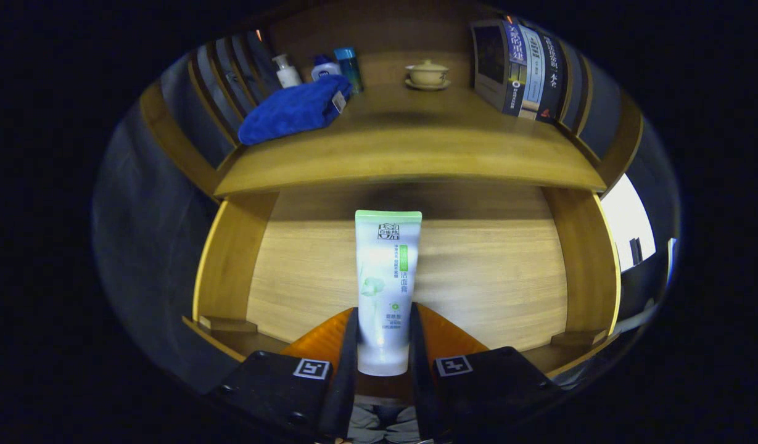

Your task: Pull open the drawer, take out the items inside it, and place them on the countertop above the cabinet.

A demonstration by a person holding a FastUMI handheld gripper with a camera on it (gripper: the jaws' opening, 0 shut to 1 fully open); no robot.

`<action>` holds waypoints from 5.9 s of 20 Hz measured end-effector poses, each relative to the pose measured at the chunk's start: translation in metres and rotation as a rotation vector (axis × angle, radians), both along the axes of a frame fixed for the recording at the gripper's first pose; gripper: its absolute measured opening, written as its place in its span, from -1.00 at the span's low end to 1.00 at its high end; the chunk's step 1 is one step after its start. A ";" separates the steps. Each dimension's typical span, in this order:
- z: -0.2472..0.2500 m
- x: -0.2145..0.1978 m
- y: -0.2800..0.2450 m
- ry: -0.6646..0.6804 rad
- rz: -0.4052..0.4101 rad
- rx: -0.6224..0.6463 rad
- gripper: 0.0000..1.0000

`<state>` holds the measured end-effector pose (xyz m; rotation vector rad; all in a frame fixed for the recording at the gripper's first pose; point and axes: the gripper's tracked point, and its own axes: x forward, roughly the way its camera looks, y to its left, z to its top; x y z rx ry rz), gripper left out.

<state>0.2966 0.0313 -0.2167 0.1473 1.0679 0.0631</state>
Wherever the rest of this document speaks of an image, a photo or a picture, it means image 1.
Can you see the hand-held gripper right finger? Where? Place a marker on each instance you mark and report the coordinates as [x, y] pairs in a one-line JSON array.
[[420, 382]]

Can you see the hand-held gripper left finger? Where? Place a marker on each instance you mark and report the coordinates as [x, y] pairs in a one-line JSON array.
[[348, 382]]

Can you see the white green facial cleanser tube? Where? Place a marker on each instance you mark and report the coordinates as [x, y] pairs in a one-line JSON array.
[[388, 277]]

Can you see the wooden drawer with black knob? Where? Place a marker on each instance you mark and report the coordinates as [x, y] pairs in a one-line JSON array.
[[477, 277]]

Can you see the wooden countertop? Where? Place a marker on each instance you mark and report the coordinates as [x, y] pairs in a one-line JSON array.
[[416, 148]]

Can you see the person's left leg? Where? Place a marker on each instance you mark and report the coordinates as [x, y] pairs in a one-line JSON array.
[[365, 422]]

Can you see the person's leg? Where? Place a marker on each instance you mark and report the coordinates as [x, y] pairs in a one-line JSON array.
[[365, 422], [402, 424]]

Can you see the person's right leg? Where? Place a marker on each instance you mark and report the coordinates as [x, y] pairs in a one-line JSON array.
[[402, 424]]

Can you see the black backdrop cloth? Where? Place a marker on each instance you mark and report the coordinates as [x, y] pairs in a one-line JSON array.
[[144, 246]]

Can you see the blue folded towel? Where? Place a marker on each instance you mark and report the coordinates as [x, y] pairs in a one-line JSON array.
[[292, 111]]

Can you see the beige lidded teacup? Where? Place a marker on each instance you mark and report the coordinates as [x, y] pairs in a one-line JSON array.
[[427, 74]]

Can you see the white bottle with blue cap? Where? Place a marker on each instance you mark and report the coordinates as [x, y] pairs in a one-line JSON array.
[[324, 69]]

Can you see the white pump bottle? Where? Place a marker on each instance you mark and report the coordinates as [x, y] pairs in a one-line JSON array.
[[287, 74]]

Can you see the teal cylindrical bottle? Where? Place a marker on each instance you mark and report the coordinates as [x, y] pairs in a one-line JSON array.
[[349, 68]]

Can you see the white spine book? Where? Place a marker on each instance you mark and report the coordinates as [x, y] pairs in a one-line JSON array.
[[533, 74]]

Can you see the blue spine book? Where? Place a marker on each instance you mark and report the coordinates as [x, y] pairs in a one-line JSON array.
[[493, 61]]

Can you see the black spine book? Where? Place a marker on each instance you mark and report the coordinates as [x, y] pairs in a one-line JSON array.
[[552, 77]]

